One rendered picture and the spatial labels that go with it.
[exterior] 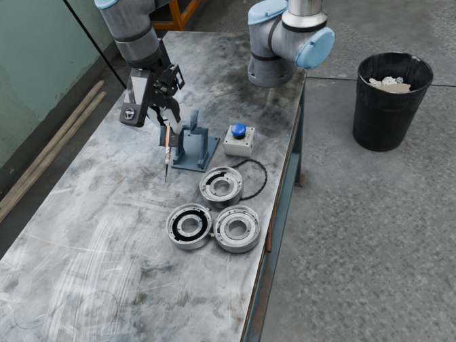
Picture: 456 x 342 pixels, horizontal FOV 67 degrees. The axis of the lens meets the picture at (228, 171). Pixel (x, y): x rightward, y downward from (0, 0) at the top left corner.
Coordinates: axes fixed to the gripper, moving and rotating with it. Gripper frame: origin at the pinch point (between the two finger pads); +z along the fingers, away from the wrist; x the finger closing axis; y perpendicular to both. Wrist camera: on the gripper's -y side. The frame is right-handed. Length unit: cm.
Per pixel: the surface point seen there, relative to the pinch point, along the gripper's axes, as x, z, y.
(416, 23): -60, 109, 234
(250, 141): -14.7, 11.7, 10.5
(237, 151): -11.4, 14.0, 8.3
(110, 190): 17.5, 13.6, -11.7
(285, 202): -14, 73, 32
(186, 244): -11.1, 10.9, -21.4
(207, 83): 10.0, 16.1, 36.5
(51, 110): 159, 79, 68
